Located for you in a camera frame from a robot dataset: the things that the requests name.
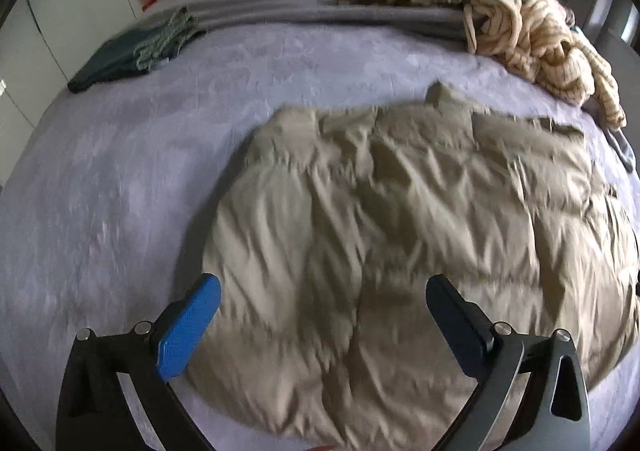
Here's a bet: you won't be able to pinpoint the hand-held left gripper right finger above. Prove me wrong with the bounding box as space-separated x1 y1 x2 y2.
425 273 592 451

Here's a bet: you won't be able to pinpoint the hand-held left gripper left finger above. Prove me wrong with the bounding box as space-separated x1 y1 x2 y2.
56 273 222 451

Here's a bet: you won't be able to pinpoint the beige puffer jacket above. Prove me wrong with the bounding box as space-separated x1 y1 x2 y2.
187 80 640 447

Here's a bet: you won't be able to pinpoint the grey garment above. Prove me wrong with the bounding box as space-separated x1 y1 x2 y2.
582 96 636 172

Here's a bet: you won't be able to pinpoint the folded blue jeans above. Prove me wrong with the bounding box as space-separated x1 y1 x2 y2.
67 6 207 94

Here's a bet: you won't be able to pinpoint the cream striped robe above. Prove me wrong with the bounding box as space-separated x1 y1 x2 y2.
462 0 627 128

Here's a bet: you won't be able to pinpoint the grey fleece blanket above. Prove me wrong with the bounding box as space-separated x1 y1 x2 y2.
145 0 481 43

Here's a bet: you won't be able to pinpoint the white wardrobe doors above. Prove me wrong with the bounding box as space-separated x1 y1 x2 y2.
0 0 146 172

